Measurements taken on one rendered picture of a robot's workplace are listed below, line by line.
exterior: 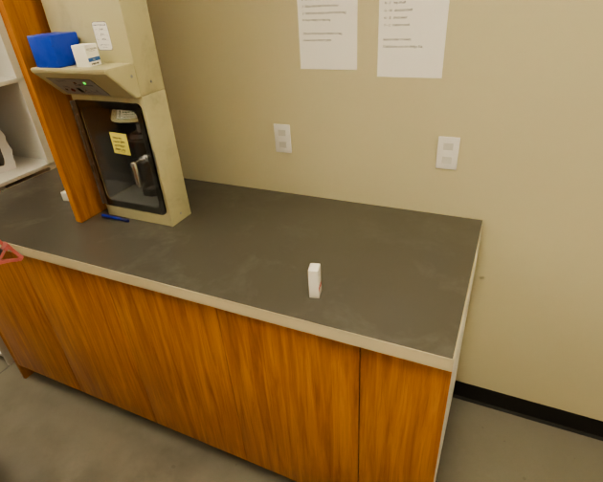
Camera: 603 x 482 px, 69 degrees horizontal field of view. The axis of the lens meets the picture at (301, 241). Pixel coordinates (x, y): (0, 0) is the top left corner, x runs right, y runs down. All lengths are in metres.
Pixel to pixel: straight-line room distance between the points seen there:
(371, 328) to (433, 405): 0.27
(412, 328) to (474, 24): 0.90
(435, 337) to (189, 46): 1.41
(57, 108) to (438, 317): 1.43
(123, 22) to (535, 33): 1.17
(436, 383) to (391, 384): 0.12
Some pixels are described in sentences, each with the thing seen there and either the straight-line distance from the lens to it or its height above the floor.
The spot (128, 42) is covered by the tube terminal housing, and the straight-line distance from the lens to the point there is 1.52.
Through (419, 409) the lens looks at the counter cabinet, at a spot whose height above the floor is 0.70.
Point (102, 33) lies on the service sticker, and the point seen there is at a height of 1.59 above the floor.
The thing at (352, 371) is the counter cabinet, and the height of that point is 0.77.
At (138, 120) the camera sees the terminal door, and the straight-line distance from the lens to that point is 1.56.
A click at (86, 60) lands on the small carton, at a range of 1.54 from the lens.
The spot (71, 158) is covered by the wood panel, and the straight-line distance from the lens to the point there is 1.84.
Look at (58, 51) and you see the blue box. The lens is 1.60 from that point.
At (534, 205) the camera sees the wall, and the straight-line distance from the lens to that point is 1.66.
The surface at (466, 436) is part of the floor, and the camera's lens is 2.15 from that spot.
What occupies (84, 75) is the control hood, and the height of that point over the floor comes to 1.49.
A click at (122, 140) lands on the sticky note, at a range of 1.65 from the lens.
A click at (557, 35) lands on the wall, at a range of 1.52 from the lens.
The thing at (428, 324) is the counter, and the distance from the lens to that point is 1.16.
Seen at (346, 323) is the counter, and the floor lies 0.94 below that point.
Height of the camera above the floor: 1.70
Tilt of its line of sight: 31 degrees down
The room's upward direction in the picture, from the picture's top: 4 degrees counter-clockwise
